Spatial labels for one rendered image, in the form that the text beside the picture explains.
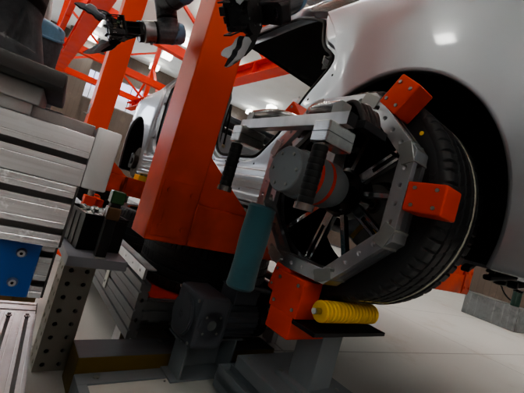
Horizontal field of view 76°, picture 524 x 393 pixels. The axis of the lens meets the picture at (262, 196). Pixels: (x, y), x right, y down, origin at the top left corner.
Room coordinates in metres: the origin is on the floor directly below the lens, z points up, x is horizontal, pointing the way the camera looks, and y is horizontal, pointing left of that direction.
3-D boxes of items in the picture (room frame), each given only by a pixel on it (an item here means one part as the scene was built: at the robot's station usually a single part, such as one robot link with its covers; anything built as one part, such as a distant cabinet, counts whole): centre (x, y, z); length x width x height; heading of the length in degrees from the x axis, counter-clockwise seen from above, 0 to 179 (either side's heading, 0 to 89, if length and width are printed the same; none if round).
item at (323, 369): (1.10, -0.31, 0.32); 0.40 x 0.30 x 0.28; 38
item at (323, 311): (0.96, -0.33, 0.51); 0.29 x 0.06 x 0.06; 128
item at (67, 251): (1.17, 0.54, 0.44); 0.43 x 0.17 x 0.03; 38
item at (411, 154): (1.00, -0.18, 0.85); 0.54 x 0.07 x 0.54; 38
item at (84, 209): (1.16, 0.53, 0.51); 0.20 x 0.14 x 0.13; 45
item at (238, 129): (1.01, 0.09, 0.93); 0.09 x 0.05 x 0.05; 128
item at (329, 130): (0.74, -0.12, 0.93); 0.09 x 0.05 x 0.05; 128
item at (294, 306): (1.02, -0.21, 0.48); 0.16 x 0.12 x 0.17; 128
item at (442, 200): (0.75, -0.37, 0.85); 0.09 x 0.08 x 0.07; 38
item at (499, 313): (5.64, -4.30, 0.39); 0.81 x 0.66 x 0.78; 31
